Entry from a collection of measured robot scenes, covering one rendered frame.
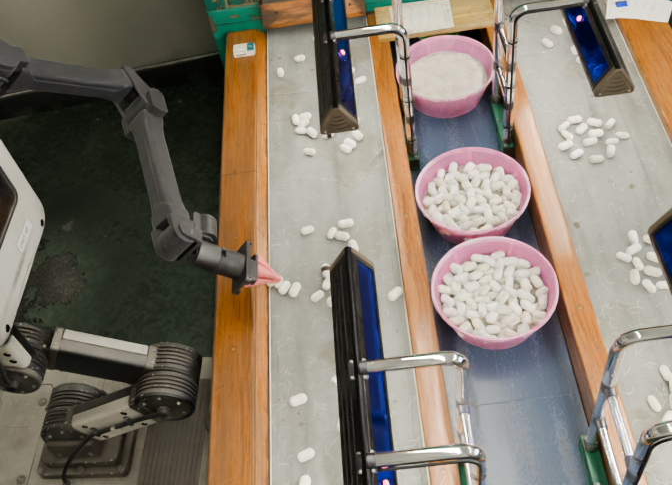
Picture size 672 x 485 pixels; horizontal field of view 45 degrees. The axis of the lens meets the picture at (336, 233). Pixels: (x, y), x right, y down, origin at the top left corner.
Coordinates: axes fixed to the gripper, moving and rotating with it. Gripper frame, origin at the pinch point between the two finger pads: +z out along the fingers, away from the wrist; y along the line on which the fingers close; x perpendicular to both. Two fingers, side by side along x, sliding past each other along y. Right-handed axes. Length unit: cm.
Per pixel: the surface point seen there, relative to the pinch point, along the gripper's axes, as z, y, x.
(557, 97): 59, 52, -42
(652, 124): 74, 38, -55
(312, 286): 9.8, 2.1, 0.9
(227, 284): -6.0, 3.6, 11.5
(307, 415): 8.2, -29.1, 2.3
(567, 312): 48, -14, -35
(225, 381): -5.8, -20.8, 11.2
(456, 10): 42, 89, -32
